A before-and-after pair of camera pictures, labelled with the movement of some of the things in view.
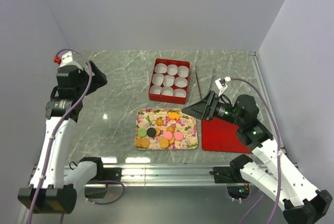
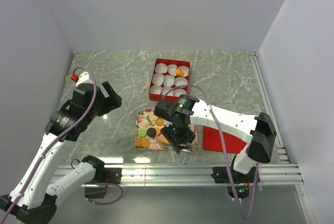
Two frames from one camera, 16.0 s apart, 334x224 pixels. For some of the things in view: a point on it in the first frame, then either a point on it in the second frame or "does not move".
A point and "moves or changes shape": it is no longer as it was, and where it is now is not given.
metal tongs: x=200 y=92 → x=191 y=148
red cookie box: x=168 y=82 does not move
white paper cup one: x=160 y=68 does not move
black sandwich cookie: x=151 y=132 does not move
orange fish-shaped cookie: x=174 y=116 moves or changes shape
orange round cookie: x=157 y=131 does not move
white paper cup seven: x=155 y=89 does not move
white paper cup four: x=157 y=79 does not move
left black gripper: x=98 y=79 → x=114 y=100
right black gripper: x=199 y=108 → x=189 y=137
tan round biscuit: x=164 y=143 moves or changes shape
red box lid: x=220 y=136 does not move
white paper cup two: x=171 y=69 does not move
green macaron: x=142 y=132 does not move
